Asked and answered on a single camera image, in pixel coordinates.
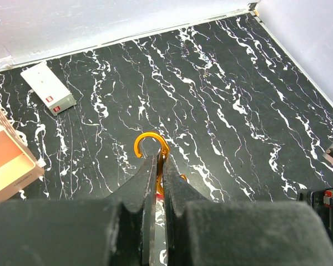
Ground small white cardboard box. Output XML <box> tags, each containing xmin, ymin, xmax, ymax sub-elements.
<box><xmin>21</xmin><ymin>62</ymin><xmax>77</xmax><ymax>116</ymax></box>

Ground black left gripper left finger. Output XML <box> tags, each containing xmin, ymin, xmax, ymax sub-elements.
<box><xmin>0</xmin><ymin>156</ymin><xmax>157</xmax><ymax>265</ymax></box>

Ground red key tag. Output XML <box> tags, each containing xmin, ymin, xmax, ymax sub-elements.
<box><xmin>156</xmin><ymin>193</ymin><xmax>164</xmax><ymax>202</ymax></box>

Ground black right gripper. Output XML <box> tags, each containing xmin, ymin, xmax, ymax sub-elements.
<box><xmin>296</xmin><ymin>188</ymin><xmax>333</xmax><ymax>243</ymax></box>

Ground orange S-shaped carabiner keyring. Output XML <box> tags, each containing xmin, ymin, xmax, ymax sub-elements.
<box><xmin>133</xmin><ymin>131</ymin><xmax>190</xmax><ymax>200</ymax></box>

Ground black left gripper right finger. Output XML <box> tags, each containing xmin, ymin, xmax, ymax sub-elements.
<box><xmin>163</xmin><ymin>160</ymin><xmax>333</xmax><ymax>265</ymax></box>

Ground orange plastic file organizer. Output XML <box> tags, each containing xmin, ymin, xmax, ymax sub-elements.
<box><xmin>0</xmin><ymin>108</ymin><xmax>44</xmax><ymax>202</ymax></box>

